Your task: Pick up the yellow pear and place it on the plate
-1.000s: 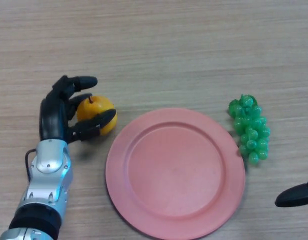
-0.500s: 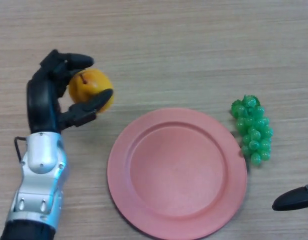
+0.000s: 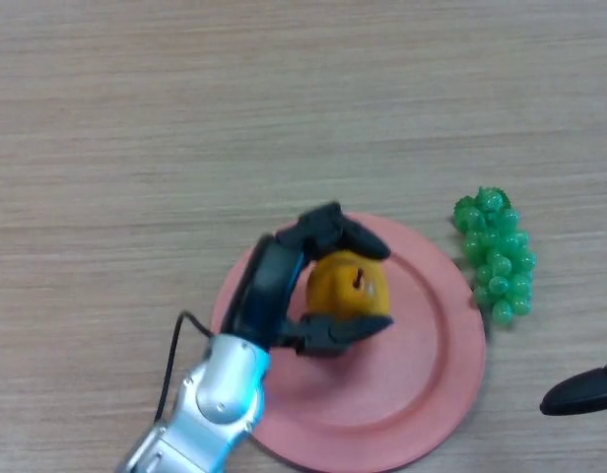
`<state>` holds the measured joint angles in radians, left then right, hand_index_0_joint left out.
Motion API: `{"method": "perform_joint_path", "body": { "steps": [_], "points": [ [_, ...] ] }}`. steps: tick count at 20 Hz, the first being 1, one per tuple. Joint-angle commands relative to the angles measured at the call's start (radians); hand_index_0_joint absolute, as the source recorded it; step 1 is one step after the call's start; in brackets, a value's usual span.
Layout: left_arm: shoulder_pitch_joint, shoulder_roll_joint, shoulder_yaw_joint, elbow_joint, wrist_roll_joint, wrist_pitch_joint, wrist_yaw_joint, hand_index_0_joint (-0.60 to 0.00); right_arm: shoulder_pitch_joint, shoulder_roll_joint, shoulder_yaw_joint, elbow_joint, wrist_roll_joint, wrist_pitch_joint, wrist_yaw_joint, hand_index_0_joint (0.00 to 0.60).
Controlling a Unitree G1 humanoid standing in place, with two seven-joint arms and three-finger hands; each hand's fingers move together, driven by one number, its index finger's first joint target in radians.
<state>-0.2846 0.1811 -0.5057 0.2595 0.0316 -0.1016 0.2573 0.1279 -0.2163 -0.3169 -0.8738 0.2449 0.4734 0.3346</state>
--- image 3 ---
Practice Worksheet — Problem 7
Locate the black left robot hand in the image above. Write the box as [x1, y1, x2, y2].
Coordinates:
[219, 201, 395, 359]

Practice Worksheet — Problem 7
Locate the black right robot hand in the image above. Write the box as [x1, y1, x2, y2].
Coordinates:
[539, 363, 607, 417]

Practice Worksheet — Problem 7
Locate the yellow pear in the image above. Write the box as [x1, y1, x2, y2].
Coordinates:
[305, 249, 392, 320]

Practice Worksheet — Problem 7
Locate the pink round plate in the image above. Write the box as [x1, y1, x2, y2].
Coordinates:
[210, 212, 487, 473]

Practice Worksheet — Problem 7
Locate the green grape bunch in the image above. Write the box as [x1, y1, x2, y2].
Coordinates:
[452, 185, 537, 330]

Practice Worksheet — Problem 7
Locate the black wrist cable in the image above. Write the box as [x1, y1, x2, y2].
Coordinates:
[153, 309, 220, 424]

